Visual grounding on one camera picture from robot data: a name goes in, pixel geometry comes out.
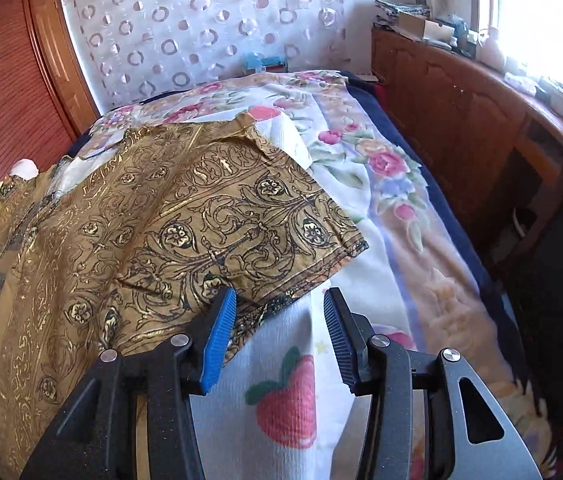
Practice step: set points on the wooden slatted wardrobe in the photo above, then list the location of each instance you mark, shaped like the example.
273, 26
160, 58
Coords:
6, 85

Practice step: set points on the white curtain with circles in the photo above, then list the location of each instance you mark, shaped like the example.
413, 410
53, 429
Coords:
201, 25

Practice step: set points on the navy bedding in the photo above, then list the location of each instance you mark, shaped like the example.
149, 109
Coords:
426, 140

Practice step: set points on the white round container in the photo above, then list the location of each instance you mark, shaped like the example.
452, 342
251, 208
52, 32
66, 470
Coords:
524, 220

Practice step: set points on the cardboard box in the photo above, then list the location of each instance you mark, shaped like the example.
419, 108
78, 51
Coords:
424, 27

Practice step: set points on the blue plastic toy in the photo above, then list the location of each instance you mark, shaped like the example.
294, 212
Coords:
261, 62

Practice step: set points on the gold patterned garment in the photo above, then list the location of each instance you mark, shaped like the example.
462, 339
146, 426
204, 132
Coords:
136, 240

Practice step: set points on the wooden cabinet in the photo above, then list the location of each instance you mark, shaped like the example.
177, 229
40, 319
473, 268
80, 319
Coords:
461, 105

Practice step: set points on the white jar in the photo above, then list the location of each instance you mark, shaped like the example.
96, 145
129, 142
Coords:
491, 50

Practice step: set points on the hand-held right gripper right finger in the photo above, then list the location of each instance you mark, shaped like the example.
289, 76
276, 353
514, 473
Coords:
340, 347

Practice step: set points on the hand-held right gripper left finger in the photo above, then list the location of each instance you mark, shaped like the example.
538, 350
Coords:
217, 345

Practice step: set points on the floral blanket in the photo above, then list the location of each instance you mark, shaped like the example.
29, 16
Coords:
411, 240

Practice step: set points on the stack of patterned cloths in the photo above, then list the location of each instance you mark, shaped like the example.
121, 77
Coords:
401, 6

